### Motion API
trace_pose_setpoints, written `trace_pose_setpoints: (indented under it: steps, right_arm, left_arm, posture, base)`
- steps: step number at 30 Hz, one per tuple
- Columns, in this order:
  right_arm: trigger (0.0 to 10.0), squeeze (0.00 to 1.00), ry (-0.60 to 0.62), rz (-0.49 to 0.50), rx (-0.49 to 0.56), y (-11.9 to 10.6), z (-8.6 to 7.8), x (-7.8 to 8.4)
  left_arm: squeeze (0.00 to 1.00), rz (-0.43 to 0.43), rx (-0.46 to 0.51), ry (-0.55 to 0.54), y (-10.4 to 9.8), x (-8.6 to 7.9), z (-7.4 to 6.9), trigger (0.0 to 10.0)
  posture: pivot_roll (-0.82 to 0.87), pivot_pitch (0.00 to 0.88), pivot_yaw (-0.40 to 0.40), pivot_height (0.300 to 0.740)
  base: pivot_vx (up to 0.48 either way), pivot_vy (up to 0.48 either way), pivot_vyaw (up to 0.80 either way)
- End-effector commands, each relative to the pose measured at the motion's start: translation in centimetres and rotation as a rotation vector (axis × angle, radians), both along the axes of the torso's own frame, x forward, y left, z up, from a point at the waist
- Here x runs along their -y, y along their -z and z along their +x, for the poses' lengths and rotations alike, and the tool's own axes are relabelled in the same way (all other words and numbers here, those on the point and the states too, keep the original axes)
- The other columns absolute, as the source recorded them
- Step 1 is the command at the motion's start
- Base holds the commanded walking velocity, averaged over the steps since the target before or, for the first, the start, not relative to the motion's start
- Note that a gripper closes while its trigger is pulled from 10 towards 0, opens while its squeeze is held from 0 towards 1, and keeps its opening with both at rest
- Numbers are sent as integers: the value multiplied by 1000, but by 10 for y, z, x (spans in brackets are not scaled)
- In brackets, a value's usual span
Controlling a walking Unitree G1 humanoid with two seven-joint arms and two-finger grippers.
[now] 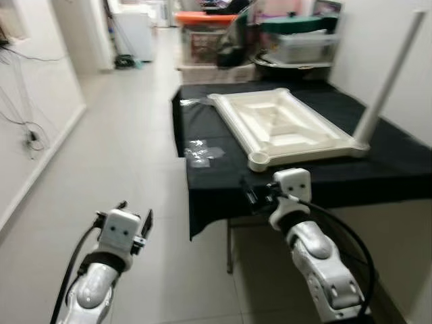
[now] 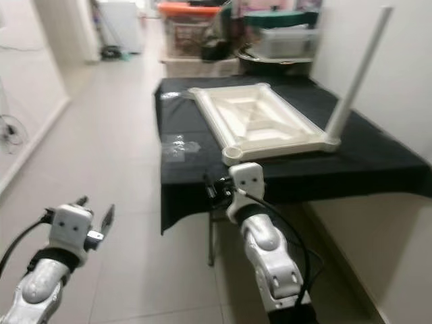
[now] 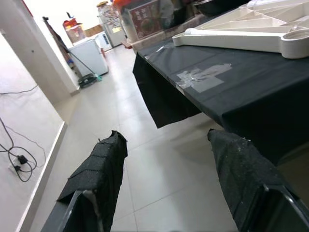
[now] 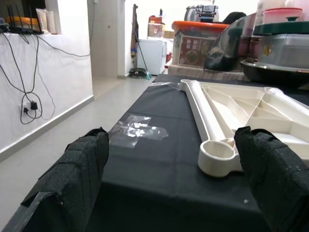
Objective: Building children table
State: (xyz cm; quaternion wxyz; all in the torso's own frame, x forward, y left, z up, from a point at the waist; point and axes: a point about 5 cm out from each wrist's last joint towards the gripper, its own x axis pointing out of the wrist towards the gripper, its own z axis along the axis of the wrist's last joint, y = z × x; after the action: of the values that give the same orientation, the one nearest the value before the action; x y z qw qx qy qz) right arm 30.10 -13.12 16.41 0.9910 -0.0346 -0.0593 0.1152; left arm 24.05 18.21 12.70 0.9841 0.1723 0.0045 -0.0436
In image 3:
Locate white plastic table top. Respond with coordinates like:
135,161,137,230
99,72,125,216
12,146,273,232
171,0,309,60

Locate red gift box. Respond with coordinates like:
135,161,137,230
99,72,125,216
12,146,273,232
63,19,85,44

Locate white appliance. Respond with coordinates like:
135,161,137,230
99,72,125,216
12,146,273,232
67,37,109,77

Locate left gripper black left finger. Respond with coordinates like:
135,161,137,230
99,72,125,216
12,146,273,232
40,130,128,232

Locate storage box with orange lid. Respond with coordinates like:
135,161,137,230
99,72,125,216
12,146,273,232
119,0,167,39

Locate black shiny bag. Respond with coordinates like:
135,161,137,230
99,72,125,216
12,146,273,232
166,0,194,27

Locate cardboard box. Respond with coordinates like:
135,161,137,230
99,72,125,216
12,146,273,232
84,24,105,37

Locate white fridge with magnets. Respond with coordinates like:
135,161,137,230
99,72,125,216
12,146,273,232
96,1,125,48

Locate patterned beige cloth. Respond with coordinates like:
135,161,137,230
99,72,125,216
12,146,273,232
120,13,208,50

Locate black tablecloth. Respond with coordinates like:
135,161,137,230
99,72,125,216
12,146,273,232
132,33,309,167

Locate coiled black cable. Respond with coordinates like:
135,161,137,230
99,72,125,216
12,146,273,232
77,73,98,89

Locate black hanging wall cables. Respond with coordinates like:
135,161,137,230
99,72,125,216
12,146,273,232
0,84,47,183

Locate black wok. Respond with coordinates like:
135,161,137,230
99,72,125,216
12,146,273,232
193,0,252,17

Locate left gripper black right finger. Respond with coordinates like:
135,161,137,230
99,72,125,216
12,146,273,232
207,129,309,232

